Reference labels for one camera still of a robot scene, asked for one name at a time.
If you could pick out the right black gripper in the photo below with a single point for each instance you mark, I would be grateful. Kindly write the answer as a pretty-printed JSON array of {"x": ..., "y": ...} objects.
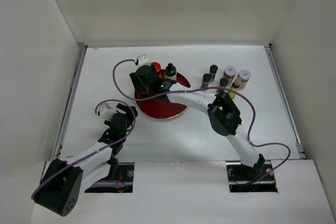
[{"x": 136, "y": 80}]

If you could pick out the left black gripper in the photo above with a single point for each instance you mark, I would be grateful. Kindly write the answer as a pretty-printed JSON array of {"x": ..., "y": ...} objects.
[{"x": 128, "y": 113}]

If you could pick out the red-lid dark sauce jar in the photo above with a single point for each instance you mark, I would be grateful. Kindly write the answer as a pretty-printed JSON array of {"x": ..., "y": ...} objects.
[{"x": 157, "y": 66}]

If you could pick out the clear salt grinder black top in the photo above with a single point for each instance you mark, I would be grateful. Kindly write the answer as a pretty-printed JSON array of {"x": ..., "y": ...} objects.
[{"x": 170, "y": 72}]

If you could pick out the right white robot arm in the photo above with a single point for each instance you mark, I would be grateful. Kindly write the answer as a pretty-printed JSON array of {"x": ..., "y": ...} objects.
[{"x": 165, "y": 98}]

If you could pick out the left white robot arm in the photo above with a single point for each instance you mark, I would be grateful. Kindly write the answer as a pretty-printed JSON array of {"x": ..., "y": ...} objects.
[{"x": 65, "y": 180}]

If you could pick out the round red lacquer tray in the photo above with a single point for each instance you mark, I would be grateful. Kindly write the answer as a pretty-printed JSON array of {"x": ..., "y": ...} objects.
[{"x": 161, "y": 109}]

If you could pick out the black-cap spice bottle front-left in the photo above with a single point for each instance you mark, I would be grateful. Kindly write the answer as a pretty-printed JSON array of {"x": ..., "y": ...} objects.
[{"x": 205, "y": 80}]

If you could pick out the black-cap spice bottle rear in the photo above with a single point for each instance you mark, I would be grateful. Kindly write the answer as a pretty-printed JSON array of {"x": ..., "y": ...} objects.
[{"x": 212, "y": 72}]

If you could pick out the black-cap spice bottle front-right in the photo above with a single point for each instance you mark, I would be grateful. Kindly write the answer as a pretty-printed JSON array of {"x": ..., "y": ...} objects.
[{"x": 223, "y": 82}]

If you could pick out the white-lid spice jar left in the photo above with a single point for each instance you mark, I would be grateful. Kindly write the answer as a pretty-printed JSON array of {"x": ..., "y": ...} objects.
[{"x": 229, "y": 73}]

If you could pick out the white-lid spice jar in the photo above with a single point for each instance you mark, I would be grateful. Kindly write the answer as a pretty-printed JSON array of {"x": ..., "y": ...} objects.
[
  {"x": 245, "y": 75},
  {"x": 229, "y": 73}
]

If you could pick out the yellow-label beige-cap spice bottle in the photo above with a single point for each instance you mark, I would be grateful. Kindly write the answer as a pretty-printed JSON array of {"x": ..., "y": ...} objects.
[{"x": 234, "y": 87}]

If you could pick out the white-lid spice jar right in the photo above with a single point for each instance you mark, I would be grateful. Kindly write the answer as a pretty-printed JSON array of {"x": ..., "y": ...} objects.
[{"x": 245, "y": 75}]

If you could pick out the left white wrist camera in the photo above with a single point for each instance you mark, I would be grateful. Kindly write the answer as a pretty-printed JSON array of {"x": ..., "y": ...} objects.
[{"x": 105, "y": 111}]

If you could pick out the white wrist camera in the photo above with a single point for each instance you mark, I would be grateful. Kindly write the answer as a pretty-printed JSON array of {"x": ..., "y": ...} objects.
[
  {"x": 105, "y": 111},
  {"x": 142, "y": 60}
]

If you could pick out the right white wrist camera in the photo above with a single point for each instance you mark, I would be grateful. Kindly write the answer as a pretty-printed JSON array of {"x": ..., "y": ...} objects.
[{"x": 142, "y": 60}]

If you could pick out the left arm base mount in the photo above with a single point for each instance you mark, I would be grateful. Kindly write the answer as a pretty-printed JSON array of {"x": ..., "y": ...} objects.
[{"x": 118, "y": 180}]

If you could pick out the left aluminium table rail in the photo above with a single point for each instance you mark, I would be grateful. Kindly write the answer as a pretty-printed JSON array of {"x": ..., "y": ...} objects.
[{"x": 60, "y": 136}]

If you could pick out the aluminium table rail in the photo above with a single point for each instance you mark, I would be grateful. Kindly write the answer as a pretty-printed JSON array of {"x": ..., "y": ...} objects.
[
  {"x": 60, "y": 136},
  {"x": 284, "y": 99}
]

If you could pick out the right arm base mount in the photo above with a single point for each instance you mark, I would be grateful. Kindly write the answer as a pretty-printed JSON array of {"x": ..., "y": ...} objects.
[{"x": 240, "y": 182}]

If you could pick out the right aluminium table rail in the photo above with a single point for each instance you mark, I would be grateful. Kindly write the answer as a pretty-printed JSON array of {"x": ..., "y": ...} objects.
[{"x": 284, "y": 99}]

